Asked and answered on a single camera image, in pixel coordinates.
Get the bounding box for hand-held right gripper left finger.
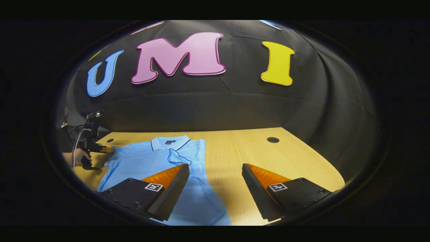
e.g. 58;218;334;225
98;164;190;222

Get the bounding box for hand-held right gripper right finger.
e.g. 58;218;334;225
242;163;340;222

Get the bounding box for light blue T-shirt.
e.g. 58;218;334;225
97;135;232;226

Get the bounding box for black backdrop cloth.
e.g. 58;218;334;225
57;20;377;182

